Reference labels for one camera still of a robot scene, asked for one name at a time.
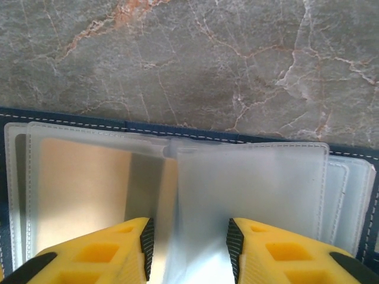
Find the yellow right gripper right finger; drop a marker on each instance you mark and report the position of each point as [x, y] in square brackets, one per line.
[284, 254]

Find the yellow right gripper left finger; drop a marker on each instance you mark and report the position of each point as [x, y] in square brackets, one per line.
[94, 257]

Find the blue leather card holder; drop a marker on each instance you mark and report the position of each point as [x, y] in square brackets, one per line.
[251, 183]

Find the grey metallic card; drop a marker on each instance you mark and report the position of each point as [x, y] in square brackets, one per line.
[83, 183]

